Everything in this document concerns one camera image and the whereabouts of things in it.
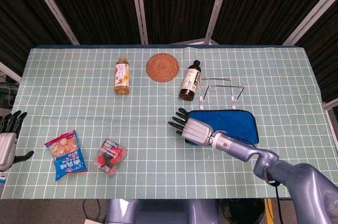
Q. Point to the white partition post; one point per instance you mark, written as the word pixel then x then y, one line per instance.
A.
pixel 311 19
pixel 218 7
pixel 139 7
pixel 54 8

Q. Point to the green grid tablecloth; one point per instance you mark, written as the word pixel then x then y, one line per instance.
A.
pixel 158 129

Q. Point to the dark blue cloth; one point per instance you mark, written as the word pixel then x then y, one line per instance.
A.
pixel 232 123

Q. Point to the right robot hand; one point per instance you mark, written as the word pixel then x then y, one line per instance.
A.
pixel 198 131

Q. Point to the dark brown labelled bottle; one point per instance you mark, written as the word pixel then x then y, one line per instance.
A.
pixel 190 81

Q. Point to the red black snack packet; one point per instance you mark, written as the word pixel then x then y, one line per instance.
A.
pixel 109 156

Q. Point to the round woven coaster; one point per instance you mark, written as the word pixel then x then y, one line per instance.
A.
pixel 163 67

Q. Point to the yellow tea bottle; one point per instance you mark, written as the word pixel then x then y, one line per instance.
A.
pixel 122 76

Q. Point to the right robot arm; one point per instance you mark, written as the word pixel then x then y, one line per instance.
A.
pixel 303 179

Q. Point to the blue-grey robot torso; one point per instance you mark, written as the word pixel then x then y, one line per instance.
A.
pixel 161 212

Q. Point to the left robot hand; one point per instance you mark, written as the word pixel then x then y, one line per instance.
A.
pixel 6 147

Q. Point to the blue snack bag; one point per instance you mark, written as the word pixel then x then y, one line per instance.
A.
pixel 67 155

